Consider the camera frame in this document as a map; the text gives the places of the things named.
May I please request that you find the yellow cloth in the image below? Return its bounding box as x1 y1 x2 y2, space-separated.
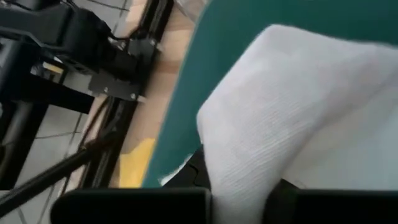
118 138 156 189

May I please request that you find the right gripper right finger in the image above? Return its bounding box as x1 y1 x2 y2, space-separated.
262 179 398 224

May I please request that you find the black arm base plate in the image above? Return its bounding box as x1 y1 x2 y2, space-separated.
88 70 147 102

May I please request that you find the white cloth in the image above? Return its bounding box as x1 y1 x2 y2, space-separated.
196 24 398 224

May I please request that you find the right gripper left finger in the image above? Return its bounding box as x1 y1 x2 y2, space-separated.
51 149 213 224

